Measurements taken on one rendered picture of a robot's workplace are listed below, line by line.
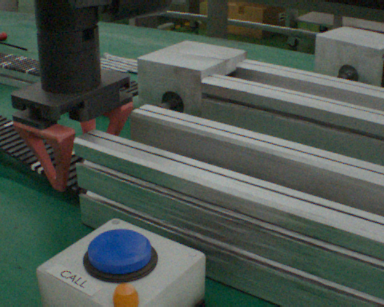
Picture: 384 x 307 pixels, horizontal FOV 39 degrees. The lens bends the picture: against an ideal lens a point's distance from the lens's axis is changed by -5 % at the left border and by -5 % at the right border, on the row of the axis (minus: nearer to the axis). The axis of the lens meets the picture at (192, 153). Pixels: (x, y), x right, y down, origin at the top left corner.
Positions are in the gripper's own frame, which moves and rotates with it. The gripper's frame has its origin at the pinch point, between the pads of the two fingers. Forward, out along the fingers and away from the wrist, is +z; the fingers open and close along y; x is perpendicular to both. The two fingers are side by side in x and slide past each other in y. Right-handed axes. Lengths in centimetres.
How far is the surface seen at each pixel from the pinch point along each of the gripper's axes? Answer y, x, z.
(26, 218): -7.4, 0.0, 1.8
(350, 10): 153, 25, 11
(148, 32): 56, 36, 2
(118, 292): -16.5, -20.0, -5.3
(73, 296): -17.1, -16.7, -3.7
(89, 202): -5.0, -6.3, -0.9
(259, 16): 347, 163, 64
